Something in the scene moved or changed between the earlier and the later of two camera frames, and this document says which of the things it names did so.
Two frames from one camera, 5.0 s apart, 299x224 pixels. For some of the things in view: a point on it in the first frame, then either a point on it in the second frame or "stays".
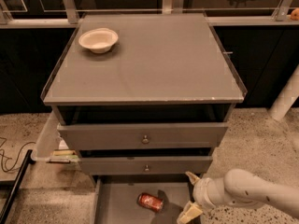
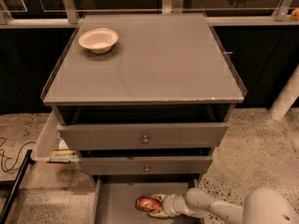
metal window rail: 213,21 stays
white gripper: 199,191 to 169,204
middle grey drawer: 145,165 stays
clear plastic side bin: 50,147 stays
